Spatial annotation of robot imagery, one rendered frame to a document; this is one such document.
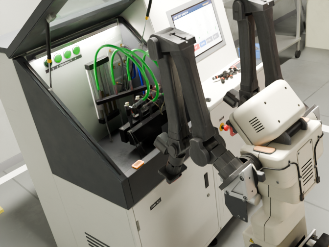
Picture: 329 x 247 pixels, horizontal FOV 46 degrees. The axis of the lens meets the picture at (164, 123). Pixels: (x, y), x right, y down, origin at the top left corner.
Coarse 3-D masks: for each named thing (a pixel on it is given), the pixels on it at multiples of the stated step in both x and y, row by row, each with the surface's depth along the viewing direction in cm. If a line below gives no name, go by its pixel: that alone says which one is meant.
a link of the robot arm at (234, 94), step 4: (232, 88) 169; (228, 92) 168; (232, 92) 167; (236, 92) 167; (224, 96) 169; (228, 96) 168; (232, 96) 167; (236, 96) 166; (244, 96) 159; (224, 100) 170; (228, 100) 168; (232, 100) 167; (240, 100) 161; (244, 100) 159; (228, 104) 170; (232, 104) 168; (240, 104) 162
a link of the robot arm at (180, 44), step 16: (160, 32) 117; (176, 32) 117; (160, 48) 117; (176, 48) 112; (192, 48) 115; (176, 64) 117; (192, 64) 116; (192, 80) 117; (192, 96) 119; (192, 112) 122; (208, 112) 123; (192, 128) 125; (208, 128) 123; (192, 144) 125; (224, 144) 128; (192, 160) 129; (208, 160) 124
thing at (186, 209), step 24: (192, 168) 210; (168, 192) 196; (192, 192) 215; (144, 216) 185; (168, 216) 201; (192, 216) 221; (216, 216) 244; (144, 240) 189; (168, 240) 206; (192, 240) 226
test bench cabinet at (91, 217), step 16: (64, 192) 211; (80, 192) 198; (80, 208) 207; (96, 208) 194; (112, 208) 184; (80, 224) 217; (96, 224) 204; (112, 224) 192; (128, 224) 181; (80, 240) 228; (96, 240) 212; (112, 240) 200; (128, 240) 188
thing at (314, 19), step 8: (312, 0) 504; (320, 0) 497; (328, 0) 490; (312, 8) 508; (320, 8) 501; (328, 8) 494; (312, 16) 513; (320, 16) 506; (328, 16) 498; (312, 24) 518; (320, 24) 510; (328, 24) 503; (312, 32) 523; (320, 32) 515; (328, 32) 508; (312, 40) 528; (320, 40) 520; (328, 40) 512; (320, 48) 525; (328, 48) 517
